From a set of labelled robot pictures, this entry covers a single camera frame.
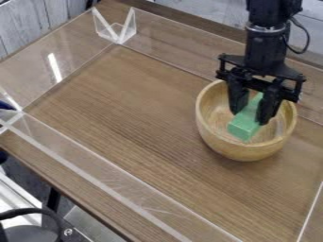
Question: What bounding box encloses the light wooden bowl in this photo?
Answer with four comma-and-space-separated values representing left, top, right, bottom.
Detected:
196, 79, 297, 162

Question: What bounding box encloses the clear acrylic corner bracket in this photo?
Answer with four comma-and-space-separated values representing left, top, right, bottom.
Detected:
90, 8, 137, 44

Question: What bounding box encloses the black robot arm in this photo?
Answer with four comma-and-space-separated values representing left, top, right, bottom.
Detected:
216, 0, 310, 126

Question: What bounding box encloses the clear acrylic barrier wall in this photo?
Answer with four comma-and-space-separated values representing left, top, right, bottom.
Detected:
0, 91, 241, 242

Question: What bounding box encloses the green rectangular block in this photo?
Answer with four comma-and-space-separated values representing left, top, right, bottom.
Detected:
226, 93, 262, 142

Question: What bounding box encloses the black table leg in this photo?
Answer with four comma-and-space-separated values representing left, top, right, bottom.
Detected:
46, 188, 61, 212

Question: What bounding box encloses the metal base plate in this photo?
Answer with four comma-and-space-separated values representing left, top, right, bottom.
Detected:
57, 206, 126, 242

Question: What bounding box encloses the black cable loop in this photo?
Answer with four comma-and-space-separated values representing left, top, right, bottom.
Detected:
0, 207, 63, 242

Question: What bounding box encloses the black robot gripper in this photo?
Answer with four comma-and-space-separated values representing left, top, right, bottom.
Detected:
216, 25, 305, 126

